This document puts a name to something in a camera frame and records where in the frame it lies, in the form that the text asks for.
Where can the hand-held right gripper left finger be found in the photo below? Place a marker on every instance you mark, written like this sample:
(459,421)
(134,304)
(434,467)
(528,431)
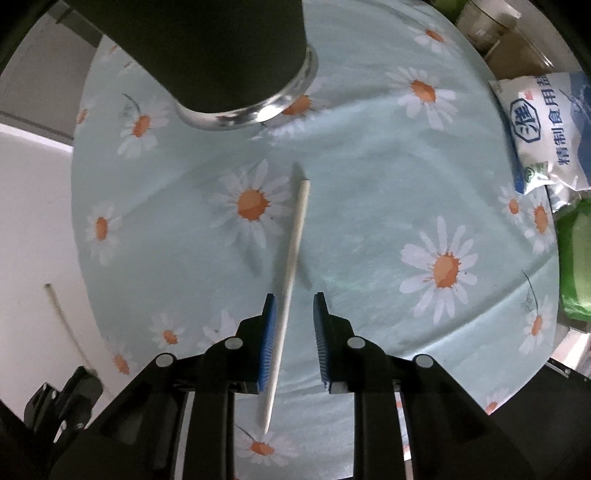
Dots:
(268,344)

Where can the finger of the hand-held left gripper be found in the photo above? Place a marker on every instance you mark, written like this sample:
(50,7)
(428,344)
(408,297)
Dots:
(76,397)

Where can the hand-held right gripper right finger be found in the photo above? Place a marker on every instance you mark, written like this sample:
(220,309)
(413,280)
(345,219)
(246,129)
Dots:
(322,344)

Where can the pale wooden chopstick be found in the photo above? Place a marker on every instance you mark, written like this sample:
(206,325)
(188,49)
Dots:
(295,240)

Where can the black utensil holder metal rim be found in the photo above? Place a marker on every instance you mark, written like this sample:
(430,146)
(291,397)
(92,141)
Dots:
(207,50)

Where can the thin white rod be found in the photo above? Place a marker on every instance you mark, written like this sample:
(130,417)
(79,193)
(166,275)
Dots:
(64,318)

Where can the daisy print tablecloth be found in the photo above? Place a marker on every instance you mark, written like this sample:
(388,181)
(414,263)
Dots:
(369,194)

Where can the green plastic bag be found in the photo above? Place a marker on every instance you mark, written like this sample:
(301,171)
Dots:
(576,258)

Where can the white blue salt bag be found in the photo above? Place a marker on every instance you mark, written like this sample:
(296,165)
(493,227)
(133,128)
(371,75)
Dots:
(547,129)

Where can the clear plastic jar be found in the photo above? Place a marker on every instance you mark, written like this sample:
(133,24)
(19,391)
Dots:
(487,21)

